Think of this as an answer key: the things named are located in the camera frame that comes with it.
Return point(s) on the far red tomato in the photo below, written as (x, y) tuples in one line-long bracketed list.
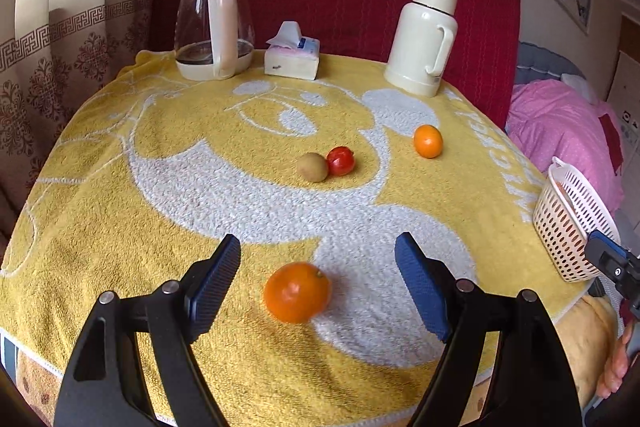
[(341, 161)]

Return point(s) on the yellow cartoon towel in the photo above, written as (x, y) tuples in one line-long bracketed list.
[(155, 170)]

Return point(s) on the tissue box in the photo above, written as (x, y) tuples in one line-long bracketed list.
[(290, 54)]

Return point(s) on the pink bedding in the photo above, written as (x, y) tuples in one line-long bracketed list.
[(549, 119)]

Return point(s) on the person's right hand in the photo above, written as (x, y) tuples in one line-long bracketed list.
[(616, 366)]

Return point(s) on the large orange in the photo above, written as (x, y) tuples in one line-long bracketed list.
[(297, 292)]

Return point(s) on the far tan kiwi fruit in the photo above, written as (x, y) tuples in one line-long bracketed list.
[(312, 167)]

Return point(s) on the beige patterned curtain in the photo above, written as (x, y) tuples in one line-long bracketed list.
[(55, 54)]

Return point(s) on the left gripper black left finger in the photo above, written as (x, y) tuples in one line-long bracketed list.
[(133, 363)]

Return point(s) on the white plastic basket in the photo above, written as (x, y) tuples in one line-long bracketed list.
[(565, 242)]

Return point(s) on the glass electric kettle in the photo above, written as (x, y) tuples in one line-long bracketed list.
[(214, 39)]

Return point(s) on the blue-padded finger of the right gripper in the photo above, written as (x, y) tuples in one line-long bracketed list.
[(607, 256)]

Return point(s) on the orange printed plastic bag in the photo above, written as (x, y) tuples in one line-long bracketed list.
[(567, 204)]

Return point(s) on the cream thermos flask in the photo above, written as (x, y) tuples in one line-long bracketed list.
[(423, 41)]

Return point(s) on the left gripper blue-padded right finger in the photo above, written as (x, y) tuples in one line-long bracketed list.
[(531, 383)]

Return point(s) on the small orange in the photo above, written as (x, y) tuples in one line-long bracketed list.
[(427, 141)]

